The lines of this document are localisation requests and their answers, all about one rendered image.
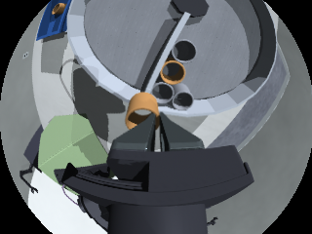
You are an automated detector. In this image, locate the bronze bushing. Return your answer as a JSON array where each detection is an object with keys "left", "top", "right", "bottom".
[
  {"left": 125, "top": 93, "right": 160, "bottom": 130},
  {"left": 52, "top": 3, "right": 66, "bottom": 15},
  {"left": 160, "top": 58, "right": 185, "bottom": 85}
]

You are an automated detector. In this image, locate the blue open crate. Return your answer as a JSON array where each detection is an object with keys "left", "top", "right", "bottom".
[{"left": 36, "top": 0, "right": 72, "bottom": 41}]

